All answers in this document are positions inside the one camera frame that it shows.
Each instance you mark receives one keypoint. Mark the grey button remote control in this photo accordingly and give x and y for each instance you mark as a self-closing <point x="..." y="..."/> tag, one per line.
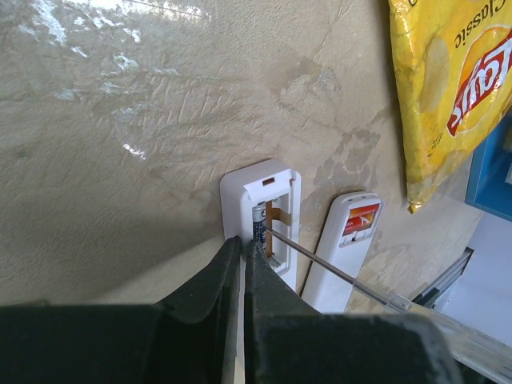
<point x="323" y="290"/>

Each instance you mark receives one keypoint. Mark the blue yellow pink shelf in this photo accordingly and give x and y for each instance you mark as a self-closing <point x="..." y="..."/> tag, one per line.
<point x="489" y="185"/>

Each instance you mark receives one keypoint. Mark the dark blue AAA battery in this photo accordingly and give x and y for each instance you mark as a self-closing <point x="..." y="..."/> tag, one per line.
<point x="259" y="223"/>

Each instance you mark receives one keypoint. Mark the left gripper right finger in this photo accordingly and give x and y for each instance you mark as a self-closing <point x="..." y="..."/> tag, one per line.
<point x="288" y="341"/>

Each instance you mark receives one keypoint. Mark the yellow Lays chip bag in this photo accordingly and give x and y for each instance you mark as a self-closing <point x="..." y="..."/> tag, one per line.
<point x="452" y="66"/>

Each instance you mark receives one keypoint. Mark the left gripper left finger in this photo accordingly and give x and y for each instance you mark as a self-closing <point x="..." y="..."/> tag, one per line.
<point x="187" y="337"/>

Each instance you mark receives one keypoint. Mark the aluminium rail frame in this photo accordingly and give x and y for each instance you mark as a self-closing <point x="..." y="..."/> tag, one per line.
<point x="444" y="281"/>

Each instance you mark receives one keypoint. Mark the red orange battery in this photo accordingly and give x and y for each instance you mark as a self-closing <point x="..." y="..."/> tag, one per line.
<point x="360" y="218"/>

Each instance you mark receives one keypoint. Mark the white long remote control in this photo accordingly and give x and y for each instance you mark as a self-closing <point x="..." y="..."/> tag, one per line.
<point x="266" y="195"/>

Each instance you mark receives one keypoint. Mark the clear handle screwdriver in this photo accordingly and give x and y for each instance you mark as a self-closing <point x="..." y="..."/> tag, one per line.
<point x="480" y="352"/>

